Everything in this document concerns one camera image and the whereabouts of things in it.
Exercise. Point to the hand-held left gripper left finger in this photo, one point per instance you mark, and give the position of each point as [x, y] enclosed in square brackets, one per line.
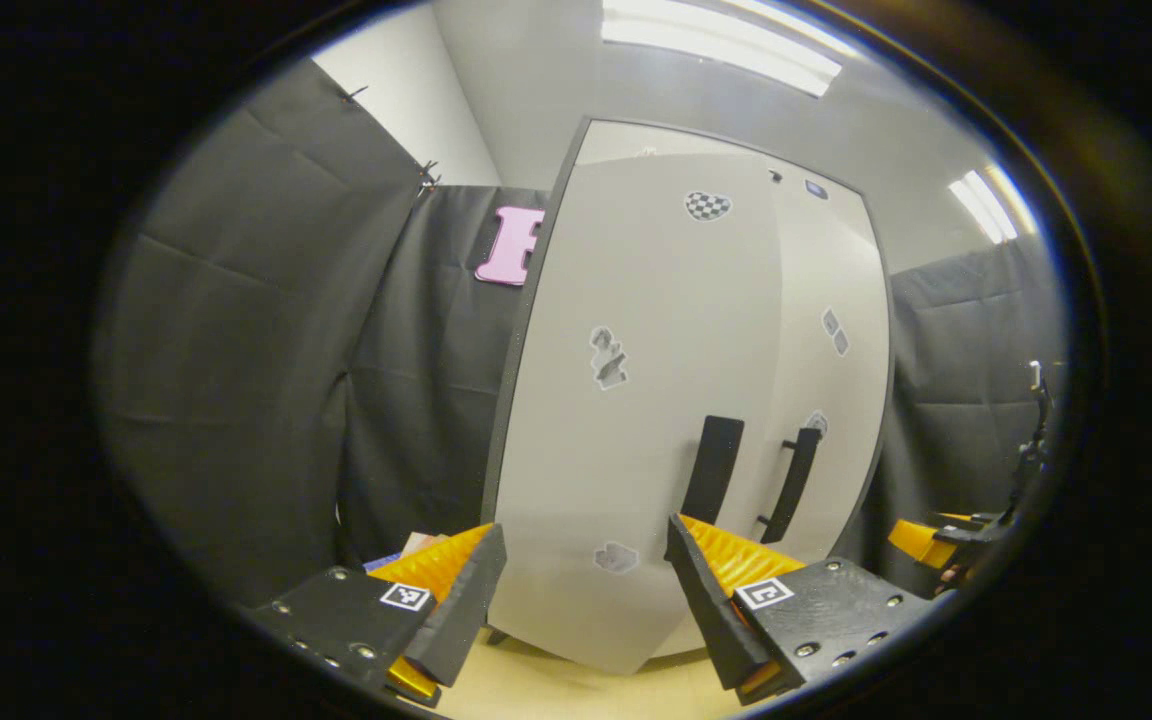
[466, 610]

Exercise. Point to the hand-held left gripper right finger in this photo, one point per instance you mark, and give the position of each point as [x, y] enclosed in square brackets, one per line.
[706, 600]

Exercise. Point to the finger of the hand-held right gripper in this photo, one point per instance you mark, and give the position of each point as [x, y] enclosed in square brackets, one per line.
[921, 540]

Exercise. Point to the white cabinet door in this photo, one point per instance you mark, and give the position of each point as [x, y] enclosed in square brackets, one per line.
[636, 450]
[836, 250]

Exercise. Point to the white shoe cabinet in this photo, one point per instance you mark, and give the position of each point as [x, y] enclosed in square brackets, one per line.
[519, 340]

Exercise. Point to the black backdrop cloth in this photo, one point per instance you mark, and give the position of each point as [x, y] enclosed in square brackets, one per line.
[256, 350]
[966, 330]

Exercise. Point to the small ceiling light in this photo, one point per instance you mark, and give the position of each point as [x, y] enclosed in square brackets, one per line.
[984, 205]

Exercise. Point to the long ceiling light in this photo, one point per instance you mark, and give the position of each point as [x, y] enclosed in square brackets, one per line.
[726, 45]

